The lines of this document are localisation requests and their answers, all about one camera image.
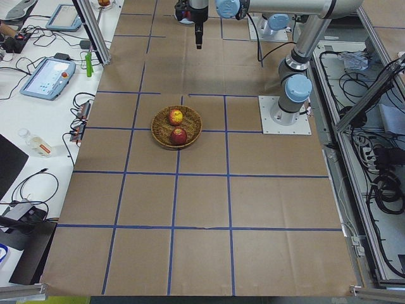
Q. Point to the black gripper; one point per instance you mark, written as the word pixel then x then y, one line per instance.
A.
pixel 199 16

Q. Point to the yellow-red apple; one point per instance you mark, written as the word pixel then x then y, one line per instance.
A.
pixel 175 117

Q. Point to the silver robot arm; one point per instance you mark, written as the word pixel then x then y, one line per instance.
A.
pixel 273 23
pixel 296 86

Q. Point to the light blue plate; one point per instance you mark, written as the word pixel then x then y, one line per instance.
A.
pixel 186 21

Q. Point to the woven wicker basket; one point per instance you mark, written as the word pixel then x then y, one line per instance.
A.
pixel 161 128

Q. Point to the dark red apple in basket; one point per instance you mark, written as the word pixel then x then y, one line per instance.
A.
pixel 178 136

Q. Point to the far teach pendant tablet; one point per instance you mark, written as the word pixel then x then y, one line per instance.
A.
pixel 65 18

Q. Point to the teach pendant tablet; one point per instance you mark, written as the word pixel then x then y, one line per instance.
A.
pixel 49 79
pixel 65 18

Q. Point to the near teach pendant tablet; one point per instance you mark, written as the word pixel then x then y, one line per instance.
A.
pixel 49 79

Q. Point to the clear plastic bottle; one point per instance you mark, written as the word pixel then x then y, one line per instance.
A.
pixel 36 143

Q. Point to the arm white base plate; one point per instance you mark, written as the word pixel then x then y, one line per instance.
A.
pixel 256 33
pixel 275 121

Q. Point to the aluminium frame post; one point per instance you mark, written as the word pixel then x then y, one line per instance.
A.
pixel 93 31

